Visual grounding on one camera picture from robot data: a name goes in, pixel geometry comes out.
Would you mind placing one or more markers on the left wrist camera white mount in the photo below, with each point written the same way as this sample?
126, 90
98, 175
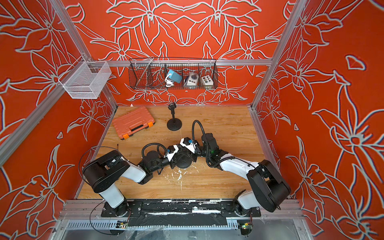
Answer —
171, 151

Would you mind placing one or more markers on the black mic clip pole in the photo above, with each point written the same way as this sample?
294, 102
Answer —
182, 151
172, 108

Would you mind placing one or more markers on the orange plastic tool case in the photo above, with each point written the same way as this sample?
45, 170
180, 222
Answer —
134, 121

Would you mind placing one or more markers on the teal box in basket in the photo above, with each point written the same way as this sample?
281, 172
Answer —
173, 77

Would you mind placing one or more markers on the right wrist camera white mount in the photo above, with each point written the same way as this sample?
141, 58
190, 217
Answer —
190, 144

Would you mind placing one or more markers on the black round stand base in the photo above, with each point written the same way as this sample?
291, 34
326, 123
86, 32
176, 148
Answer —
174, 124

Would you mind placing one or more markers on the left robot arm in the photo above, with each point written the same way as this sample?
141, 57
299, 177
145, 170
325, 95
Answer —
103, 172

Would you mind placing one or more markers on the white button box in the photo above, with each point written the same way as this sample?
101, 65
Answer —
207, 82

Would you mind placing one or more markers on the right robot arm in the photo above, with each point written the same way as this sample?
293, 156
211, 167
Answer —
268, 188

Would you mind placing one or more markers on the black wire wall basket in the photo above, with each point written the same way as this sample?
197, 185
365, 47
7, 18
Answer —
150, 73

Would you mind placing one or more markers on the white device black knobs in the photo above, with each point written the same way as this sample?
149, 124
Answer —
192, 80

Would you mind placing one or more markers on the clear plastic wall bin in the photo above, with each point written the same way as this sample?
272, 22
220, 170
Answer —
85, 81

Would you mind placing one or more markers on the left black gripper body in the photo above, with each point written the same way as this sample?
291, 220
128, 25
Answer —
164, 163

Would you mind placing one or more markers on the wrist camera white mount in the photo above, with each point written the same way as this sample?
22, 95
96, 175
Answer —
190, 144
171, 151

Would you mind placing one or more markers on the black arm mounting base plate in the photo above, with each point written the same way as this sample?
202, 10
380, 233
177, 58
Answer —
183, 213

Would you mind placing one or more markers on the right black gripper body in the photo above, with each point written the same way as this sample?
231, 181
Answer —
195, 157

